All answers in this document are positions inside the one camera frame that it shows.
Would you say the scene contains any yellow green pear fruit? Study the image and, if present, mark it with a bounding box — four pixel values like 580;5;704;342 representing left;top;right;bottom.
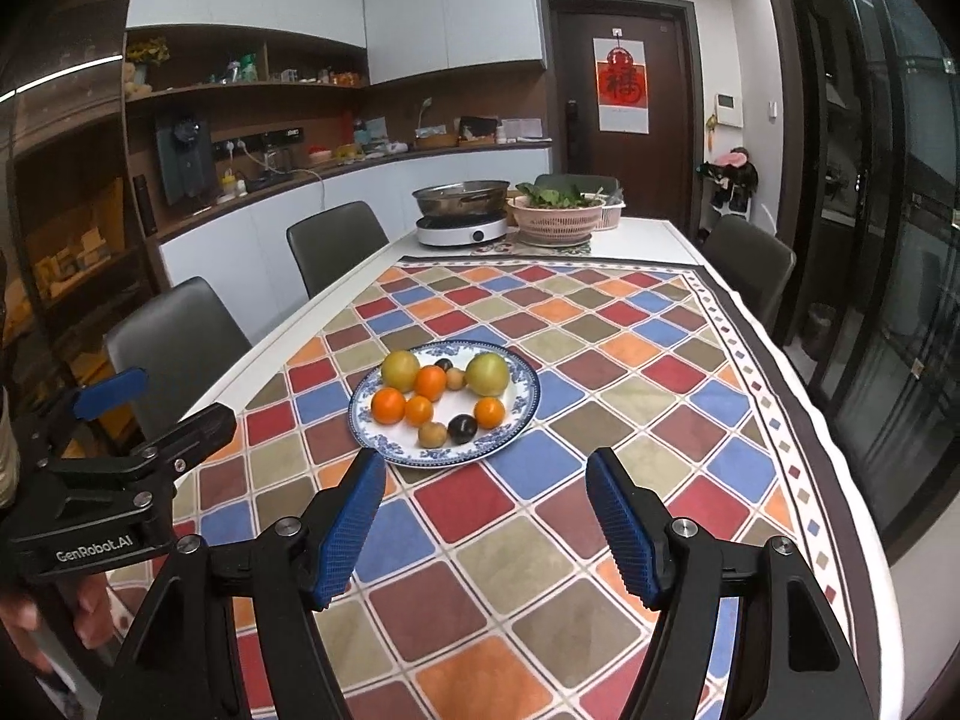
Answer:
381;349;420;394

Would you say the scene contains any brown kiwi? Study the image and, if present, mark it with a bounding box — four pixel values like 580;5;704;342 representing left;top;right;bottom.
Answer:
418;421;448;449
446;367;466;392

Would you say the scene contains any large orange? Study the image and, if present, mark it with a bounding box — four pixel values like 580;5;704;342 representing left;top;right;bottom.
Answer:
413;366;448;403

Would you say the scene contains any large green pomelo fruit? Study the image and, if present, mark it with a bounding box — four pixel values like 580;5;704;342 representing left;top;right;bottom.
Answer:
466;351;511;398

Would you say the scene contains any person left hand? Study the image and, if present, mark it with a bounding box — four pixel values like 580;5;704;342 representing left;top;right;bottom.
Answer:
0;572;119;673

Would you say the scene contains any grey chair near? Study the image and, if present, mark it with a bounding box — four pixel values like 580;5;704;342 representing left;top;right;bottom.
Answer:
104;277;252;439

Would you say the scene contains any grey chair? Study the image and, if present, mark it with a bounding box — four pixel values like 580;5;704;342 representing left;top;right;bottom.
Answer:
701;215;796;330
104;277;252;439
286;202;389;298

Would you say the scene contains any blue white oval plate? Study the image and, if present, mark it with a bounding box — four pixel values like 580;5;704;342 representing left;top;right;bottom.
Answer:
346;338;544;472

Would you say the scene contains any grey chair far left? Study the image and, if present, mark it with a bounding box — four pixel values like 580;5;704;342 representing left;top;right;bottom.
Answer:
286;202;389;298

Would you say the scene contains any black coffee machine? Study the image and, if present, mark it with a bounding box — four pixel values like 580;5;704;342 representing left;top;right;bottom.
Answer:
155;115;218;206

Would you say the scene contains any white induction cooker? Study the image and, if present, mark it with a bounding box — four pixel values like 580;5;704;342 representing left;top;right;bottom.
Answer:
415;213;508;249

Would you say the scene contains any colourful checkered tablecloth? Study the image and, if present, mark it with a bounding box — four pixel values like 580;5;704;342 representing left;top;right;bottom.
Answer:
174;257;878;718

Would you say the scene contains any steel pot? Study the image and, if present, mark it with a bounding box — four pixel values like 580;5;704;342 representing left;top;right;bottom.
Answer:
413;179;509;218

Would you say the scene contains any pink vegetable basket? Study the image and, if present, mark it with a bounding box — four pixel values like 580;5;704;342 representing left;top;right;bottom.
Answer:
508;197;602;245

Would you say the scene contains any grey chair right side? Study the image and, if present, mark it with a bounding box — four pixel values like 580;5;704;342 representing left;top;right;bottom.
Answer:
701;215;796;330

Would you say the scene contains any red white door poster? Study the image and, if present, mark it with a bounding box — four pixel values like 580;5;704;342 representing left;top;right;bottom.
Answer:
592;36;649;135

